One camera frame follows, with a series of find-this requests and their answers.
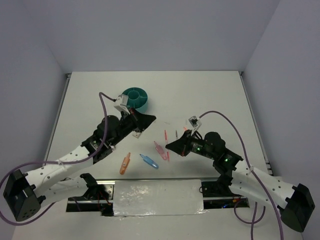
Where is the teal round desk organizer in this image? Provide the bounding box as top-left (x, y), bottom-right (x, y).
top-left (122, 87), bottom-right (148, 114)

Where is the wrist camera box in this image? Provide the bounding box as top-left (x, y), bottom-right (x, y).
top-left (188, 116), bottom-right (202, 135)
top-left (113, 94), bottom-right (130, 114)

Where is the orange highlighter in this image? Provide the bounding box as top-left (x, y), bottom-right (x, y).
top-left (119, 152), bottom-right (131, 175)

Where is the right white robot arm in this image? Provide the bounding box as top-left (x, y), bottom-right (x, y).
top-left (165, 130), bottom-right (315, 233)

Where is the red slim pen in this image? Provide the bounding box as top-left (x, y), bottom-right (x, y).
top-left (164, 129), bottom-right (170, 162)

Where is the pink highlighter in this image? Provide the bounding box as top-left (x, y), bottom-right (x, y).
top-left (153, 141), bottom-right (168, 161)

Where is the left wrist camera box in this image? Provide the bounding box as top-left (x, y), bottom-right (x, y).
top-left (113, 94), bottom-right (130, 114)

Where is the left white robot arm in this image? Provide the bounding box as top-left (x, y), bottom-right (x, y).
top-left (0, 108), bottom-right (156, 226)

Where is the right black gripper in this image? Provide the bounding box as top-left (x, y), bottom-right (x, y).
top-left (165, 129), bottom-right (216, 160)

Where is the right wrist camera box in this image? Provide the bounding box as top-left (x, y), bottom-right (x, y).
top-left (188, 116), bottom-right (202, 135)

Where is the silver foil sheet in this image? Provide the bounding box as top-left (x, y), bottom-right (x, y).
top-left (113, 179), bottom-right (206, 217)

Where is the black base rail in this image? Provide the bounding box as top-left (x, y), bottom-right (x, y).
top-left (66, 179), bottom-right (249, 217)

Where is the blue highlighter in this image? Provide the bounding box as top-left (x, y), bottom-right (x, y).
top-left (140, 154), bottom-right (159, 169)

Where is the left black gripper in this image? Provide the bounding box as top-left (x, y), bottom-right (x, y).
top-left (110, 107), bottom-right (156, 146)

